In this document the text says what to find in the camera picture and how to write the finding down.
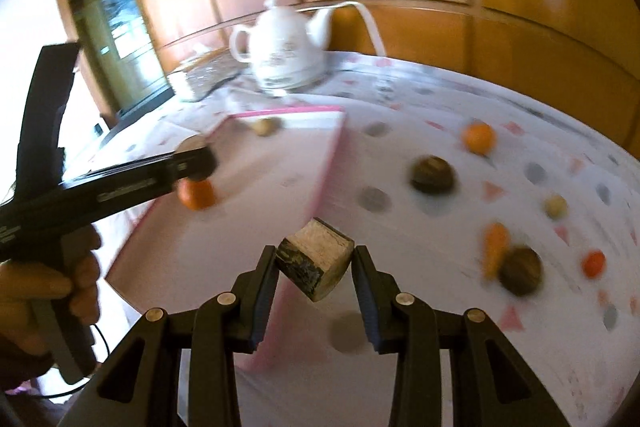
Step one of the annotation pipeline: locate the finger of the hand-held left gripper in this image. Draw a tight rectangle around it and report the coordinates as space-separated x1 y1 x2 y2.
167 138 221 184

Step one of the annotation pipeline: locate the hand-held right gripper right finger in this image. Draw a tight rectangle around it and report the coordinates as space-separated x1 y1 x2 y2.
351 245 571 427

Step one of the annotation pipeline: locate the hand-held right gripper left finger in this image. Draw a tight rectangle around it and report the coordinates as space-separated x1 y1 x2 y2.
59 245 279 427

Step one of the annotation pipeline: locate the orange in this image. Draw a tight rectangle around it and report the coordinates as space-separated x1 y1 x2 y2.
177 177 218 212
461 121 497 155

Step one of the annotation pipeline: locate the white box with pink rim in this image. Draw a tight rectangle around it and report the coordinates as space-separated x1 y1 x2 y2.
102 104 350 373

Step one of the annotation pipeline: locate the wooden log block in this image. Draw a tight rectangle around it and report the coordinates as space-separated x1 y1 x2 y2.
275 217 356 303

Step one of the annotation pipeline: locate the tan round ball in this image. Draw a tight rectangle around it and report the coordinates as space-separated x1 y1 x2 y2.
544 194 569 220

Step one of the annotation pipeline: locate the person's left hand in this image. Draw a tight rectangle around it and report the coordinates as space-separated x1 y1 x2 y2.
0 224 103 395

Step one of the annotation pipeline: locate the small yellowish round ball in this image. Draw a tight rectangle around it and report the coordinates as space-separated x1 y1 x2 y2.
250 117 282 138

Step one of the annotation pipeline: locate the white patterned tablecloth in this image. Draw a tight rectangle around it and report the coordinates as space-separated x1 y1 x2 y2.
100 49 640 427

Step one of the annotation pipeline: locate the textured glass dish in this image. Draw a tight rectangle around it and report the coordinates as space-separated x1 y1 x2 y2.
167 52 241 102

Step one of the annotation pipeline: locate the dark avocado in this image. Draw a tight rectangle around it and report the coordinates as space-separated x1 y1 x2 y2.
409 155 458 196
497 246 544 298

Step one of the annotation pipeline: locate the white ceramic electric kettle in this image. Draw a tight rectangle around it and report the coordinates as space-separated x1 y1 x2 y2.
229 0 335 94

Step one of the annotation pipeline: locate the orange carrot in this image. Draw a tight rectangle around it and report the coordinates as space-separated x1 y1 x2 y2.
482 222 512 283

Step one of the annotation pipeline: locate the wooden framed window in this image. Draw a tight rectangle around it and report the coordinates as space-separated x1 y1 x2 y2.
54 0 176 122

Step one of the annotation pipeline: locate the small red tomato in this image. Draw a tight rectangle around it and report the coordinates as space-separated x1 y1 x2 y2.
581 251 607 279

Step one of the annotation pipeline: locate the black cable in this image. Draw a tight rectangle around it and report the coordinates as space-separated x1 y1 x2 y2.
10 324 112 400

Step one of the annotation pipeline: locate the white power cord plug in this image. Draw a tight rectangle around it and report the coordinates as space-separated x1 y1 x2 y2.
330 0 388 58

